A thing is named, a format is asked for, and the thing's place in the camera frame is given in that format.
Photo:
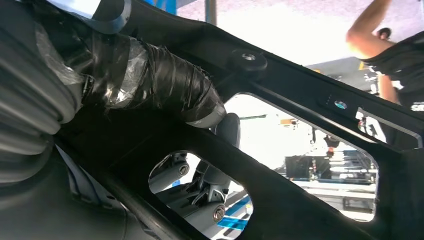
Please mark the person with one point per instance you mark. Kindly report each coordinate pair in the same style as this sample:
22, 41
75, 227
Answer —
397, 59

